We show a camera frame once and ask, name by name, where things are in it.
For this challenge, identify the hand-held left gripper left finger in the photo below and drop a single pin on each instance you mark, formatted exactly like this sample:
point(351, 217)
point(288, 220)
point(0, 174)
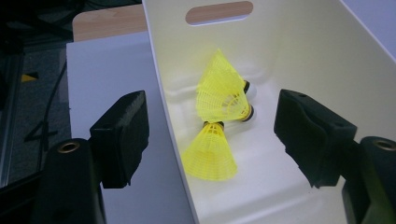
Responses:
point(121, 140)

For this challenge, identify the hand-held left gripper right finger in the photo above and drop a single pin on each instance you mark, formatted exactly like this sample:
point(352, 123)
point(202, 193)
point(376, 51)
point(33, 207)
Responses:
point(314, 140)

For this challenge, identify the yellow plastic shuttlecock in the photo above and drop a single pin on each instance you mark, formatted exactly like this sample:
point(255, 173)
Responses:
point(222, 70)
point(210, 155)
point(224, 104)

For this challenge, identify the white plastic storage bin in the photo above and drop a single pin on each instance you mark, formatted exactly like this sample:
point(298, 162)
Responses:
point(311, 46)

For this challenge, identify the white board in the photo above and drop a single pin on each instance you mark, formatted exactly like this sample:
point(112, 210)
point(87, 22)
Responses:
point(93, 77)

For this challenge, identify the yellow and black floor tape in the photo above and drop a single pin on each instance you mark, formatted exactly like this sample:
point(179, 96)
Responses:
point(28, 77)

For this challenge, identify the aluminium floor rail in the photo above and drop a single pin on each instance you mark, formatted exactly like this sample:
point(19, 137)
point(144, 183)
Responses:
point(11, 124)

